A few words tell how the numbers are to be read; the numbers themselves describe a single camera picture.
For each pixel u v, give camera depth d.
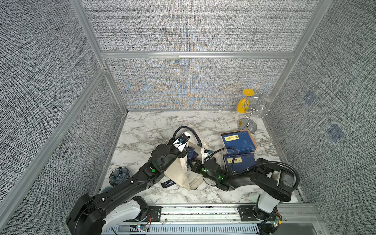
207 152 0.78
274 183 0.46
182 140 0.58
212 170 0.65
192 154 0.84
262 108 1.01
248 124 1.06
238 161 0.89
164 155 0.53
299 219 0.73
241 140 0.93
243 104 0.98
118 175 0.83
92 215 0.39
